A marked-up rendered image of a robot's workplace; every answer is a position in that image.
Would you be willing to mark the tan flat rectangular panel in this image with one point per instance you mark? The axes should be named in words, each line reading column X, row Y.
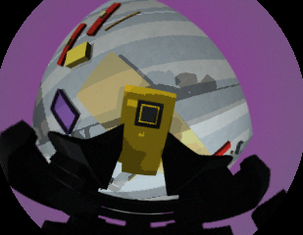
column 103, row 95

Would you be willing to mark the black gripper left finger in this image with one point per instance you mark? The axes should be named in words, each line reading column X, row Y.
column 99, row 154

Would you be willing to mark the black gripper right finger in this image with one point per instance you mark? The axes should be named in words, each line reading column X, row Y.
column 182, row 165

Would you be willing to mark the dark red long flat bar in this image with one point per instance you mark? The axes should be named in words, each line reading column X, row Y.
column 70, row 43
column 103, row 17
column 223, row 149

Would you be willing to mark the purple shallow tray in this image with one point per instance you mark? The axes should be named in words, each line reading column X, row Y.
column 63, row 111

